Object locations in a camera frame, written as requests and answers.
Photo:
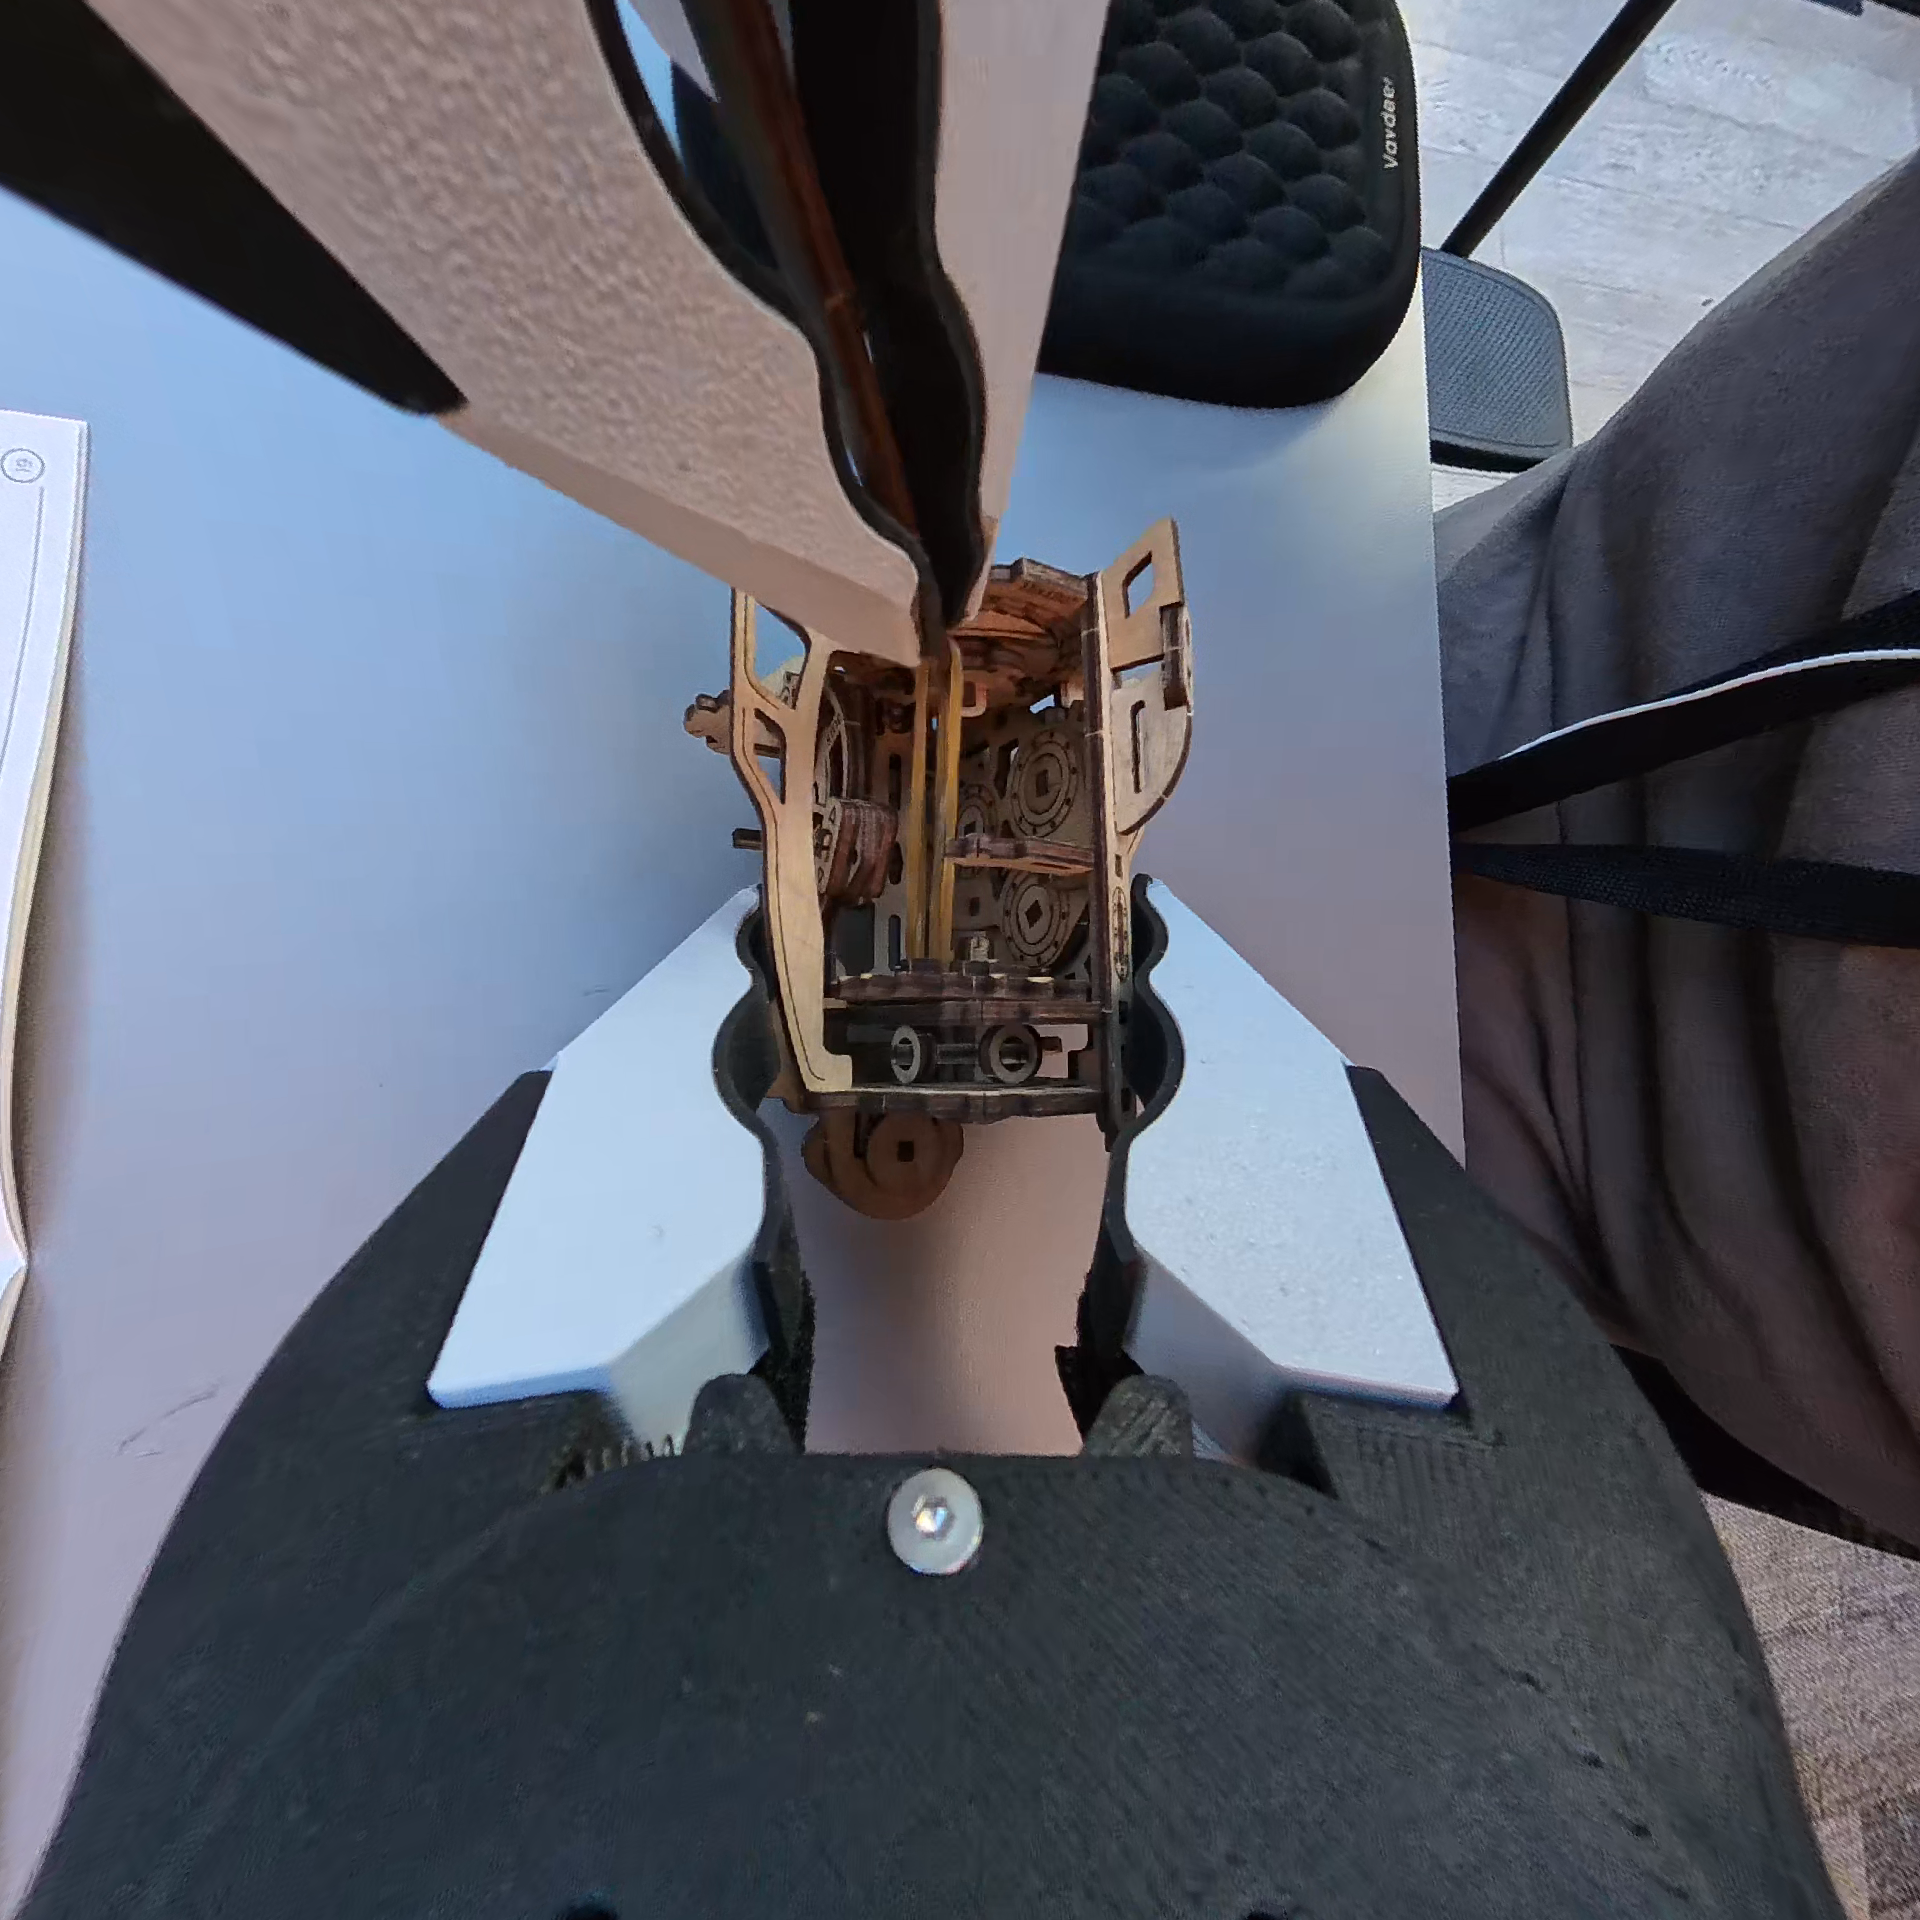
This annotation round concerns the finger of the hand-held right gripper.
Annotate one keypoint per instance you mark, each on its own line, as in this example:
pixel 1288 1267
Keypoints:
pixel 450 194
pixel 1019 150

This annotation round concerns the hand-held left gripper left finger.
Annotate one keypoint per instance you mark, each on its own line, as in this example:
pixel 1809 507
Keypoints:
pixel 630 1201

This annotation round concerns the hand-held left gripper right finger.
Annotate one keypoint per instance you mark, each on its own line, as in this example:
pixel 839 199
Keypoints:
pixel 1275 1201

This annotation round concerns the wooden mechanical model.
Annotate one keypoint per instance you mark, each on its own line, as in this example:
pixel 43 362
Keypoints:
pixel 975 930

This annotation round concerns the yellow rubber band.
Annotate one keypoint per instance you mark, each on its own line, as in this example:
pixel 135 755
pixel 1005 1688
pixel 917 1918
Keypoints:
pixel 917 810

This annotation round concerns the black padded wrist rest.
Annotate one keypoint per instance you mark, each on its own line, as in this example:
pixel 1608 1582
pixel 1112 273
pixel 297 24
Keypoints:
pixel 1230 194

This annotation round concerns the printed instruction booklet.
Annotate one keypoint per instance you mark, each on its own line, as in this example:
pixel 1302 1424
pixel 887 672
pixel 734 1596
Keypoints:
pixel 38 674

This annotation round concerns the black mesh chair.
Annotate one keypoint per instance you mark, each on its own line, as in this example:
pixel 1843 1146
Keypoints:
pixel 1499 359

